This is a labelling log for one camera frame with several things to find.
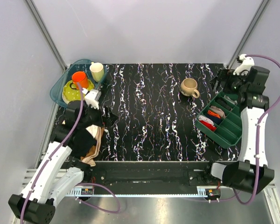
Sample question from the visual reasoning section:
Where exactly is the black white striped rolled underwear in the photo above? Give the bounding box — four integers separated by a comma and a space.
215, 98, 232, 111

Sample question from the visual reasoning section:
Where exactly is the yellow green dotted plate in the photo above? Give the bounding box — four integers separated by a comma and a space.
62, 79, 95, 104

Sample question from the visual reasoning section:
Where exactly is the beige tan garment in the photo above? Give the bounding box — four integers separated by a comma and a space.
80, 125, 104, 167

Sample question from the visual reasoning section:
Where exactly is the green plastic divided organizer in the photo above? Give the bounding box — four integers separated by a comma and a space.
195, 91, 242, 149

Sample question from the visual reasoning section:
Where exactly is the cream yellow cup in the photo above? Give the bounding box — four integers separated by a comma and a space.
90, 62, 104, 82

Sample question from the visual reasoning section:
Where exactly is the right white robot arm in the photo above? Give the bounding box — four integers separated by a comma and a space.
202, 66, 274, 194

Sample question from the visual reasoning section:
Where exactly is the grey underwear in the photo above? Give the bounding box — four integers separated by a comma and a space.
224, 95, 238, 105

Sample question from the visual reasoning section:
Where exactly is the black garment pile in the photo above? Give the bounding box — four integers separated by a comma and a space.
69, 129, 97, 158

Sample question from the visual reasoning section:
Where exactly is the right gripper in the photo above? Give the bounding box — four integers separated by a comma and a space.
209, 68, 249, 95

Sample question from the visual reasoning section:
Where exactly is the orange cup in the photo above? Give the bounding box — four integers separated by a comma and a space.
70, 71, 89, 90

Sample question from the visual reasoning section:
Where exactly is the teal transparent plastic basin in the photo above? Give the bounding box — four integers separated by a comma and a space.
50, 59, 107, 108

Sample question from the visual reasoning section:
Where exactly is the navy blue rolled underwear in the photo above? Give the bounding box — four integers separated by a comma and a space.
210, 116, 223, 125

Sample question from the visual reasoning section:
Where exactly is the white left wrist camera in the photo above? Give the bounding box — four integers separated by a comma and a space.
82, 88, 101, 110

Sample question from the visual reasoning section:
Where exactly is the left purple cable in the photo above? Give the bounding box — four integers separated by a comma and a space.
20, 82, 121, 224

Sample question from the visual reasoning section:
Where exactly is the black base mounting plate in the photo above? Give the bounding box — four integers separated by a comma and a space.
84, 161, 221, 196

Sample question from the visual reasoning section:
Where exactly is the orange black rolled underwear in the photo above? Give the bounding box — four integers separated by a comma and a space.
207, 110, 221, 119

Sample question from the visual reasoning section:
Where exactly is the red white rolled underwear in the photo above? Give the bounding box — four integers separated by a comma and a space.
198, 115, 217, 132

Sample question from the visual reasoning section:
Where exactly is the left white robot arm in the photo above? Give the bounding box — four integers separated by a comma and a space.
8, 100, 118, 224

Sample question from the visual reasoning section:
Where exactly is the beige ceramic mug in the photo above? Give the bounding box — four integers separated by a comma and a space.
180, 78, 200, 98

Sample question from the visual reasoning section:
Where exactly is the pinkish beige rolled underwear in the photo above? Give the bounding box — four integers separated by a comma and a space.
210, 105, 226, 119

